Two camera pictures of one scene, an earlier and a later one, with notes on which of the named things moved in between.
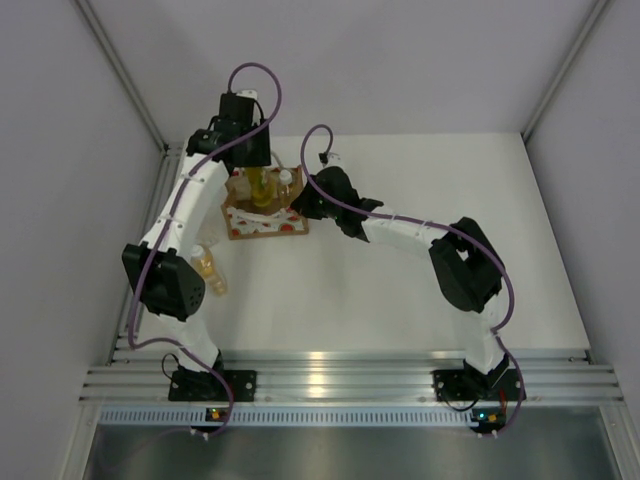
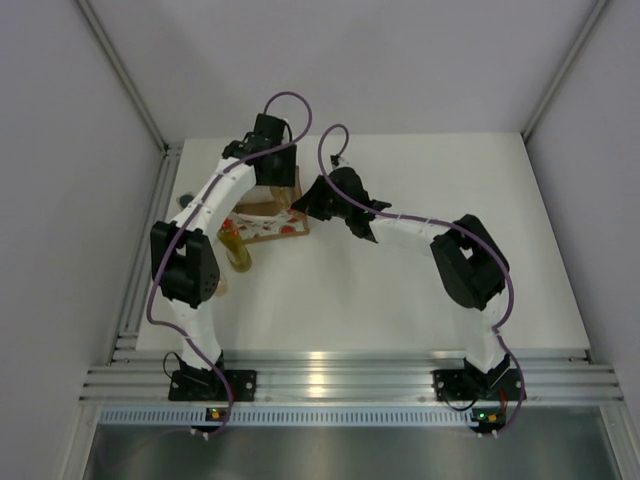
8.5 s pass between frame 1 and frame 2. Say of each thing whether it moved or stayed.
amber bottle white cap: stayed
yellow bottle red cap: moved
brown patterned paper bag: stayed
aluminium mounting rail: stayed
